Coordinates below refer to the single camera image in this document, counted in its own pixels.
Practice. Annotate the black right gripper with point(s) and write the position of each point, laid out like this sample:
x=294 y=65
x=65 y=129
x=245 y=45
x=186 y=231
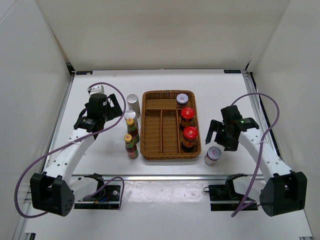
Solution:
x=216 y=126

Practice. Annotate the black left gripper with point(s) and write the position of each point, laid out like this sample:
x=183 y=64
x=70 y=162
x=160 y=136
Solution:
x=115 y=111

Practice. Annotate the red-lid sauce jar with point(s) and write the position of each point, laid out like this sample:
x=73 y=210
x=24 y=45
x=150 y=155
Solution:
x=187 y=115
x=190 y=135

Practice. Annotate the white-lid spice jar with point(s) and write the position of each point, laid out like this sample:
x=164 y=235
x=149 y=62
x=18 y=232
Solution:
x=213 y=154
x=182 y=100

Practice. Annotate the green-label sauce bottle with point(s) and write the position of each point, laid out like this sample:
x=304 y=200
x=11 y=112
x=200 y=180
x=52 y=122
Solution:
x=130 y=146
x=132 y=129

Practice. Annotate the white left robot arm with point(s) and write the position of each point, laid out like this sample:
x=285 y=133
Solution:
x=52 y=190

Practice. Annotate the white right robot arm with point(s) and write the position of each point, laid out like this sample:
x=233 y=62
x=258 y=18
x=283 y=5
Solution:
x=284 y=190

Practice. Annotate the near silver-lid salt shaker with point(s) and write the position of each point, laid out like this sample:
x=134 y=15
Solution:
x=130 y=114

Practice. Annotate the silver-lid salt shaker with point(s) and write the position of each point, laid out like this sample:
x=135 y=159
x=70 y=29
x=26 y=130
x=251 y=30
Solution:
x=130 y=114
x=133 y=104

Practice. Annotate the far silver-lid salt shaker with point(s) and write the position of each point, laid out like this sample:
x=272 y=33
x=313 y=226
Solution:
x=133 y=104

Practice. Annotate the brown wicker basket tray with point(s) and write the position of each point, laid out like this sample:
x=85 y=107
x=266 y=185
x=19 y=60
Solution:
x=161 y=133

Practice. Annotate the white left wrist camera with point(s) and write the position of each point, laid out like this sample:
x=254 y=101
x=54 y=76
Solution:
x=96 y=89

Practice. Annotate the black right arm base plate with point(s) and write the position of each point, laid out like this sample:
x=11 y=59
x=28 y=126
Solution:
x=220 y=199

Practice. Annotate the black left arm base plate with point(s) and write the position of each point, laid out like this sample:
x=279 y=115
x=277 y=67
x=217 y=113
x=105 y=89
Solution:
x=109 y=198

